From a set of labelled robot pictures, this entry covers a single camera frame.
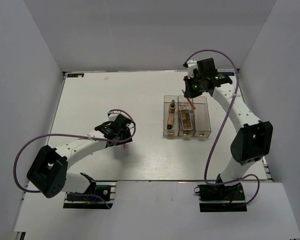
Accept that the round pink makeup brush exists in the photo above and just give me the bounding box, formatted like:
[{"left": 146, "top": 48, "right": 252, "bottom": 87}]
[{"left": 181, "top": 89, "right": 196, "bottom": 111}]

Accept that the black-cased brown eyeshadow palette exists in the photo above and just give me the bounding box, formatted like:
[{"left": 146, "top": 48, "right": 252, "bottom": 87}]
[{"left": 180, "top": 110, "right": 193, "bottom": 131}]

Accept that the square foundation bottle black pump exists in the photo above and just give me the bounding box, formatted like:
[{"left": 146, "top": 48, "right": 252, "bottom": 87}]
[{"left": 166, "top": 113, "right": 175, "bottom": 130}]

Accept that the glitter eyeshadow palette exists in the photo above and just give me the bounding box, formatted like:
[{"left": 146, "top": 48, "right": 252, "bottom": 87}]
[{"left": 178, "top": 101, "right": 192, "bottom": 111}]

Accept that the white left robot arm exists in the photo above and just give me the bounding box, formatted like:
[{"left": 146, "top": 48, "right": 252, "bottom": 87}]
[{"left": 26, "top": 112, "right": 136, "bottom": 200}]

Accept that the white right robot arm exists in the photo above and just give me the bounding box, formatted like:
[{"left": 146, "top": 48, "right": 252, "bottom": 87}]
[{"left": 183, "top": 58, "right": 273, "bottom": 200}]

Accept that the blue right corner label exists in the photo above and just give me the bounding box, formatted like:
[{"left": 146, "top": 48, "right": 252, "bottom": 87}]
[{"left": 218, "top": 71, "right": 235, "bottom": 76}]

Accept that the blue corner label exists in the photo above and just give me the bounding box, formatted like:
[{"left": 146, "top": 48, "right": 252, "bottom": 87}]
[
  {"left": 66, "top": 73, "right": 84, "bottom": 78},
  {"left": 218, "top": 71, "right": 235, "bottom": 76}
]

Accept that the clear three-compartment organizer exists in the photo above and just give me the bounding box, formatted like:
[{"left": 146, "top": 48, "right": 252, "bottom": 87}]
[{"left": 163, "top": 95, "right": 212, "bottom": 138}]

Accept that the blue left corner label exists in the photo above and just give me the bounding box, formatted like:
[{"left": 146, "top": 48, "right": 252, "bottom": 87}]
[{"left": 66, "top": 73, "right": 84, "bottom": 78}]

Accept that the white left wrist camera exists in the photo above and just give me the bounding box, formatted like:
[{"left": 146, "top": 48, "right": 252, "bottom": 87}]
[{"left": 107, "top": 112, "right": 120, "bottom": 121}]

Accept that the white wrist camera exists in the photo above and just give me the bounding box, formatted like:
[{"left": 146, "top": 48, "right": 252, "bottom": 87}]
[
  {"left": 183, "top": 60, "right": 198, "bottom": 78},
  {"left": 107, "top": 112, "right": 120, "bottom": 121}
]

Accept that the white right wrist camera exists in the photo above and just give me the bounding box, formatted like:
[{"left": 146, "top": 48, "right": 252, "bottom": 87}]
[{"left": 183, "top": 60, "right": 198, "bottom": 78}]

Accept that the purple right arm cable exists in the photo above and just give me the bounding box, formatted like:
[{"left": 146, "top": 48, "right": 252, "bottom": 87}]
[{"left": 183, "top": 49, "right": 261, "bottom": 207}]

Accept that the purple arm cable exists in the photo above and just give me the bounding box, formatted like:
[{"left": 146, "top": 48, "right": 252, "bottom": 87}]
[
  {"left": 183, "top": 49, "right": 261, "bottom": 207},
  {"left": 13, "top": 108, "right": 137, "bottom": 210}
]

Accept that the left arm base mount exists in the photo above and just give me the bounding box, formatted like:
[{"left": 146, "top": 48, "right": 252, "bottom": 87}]
[{"left": 61, "top": 173, "right": 117, "bottom": 210}]

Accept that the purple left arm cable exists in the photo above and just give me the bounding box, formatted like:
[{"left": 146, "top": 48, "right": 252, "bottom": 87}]
[{"left": 13, "top": 108, "right": 137, "bottom": 210}]

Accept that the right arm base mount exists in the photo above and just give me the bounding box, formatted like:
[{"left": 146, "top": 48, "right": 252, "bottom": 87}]
[{"left": 194, "top": 183, "right": 247, "bottom": 213}]

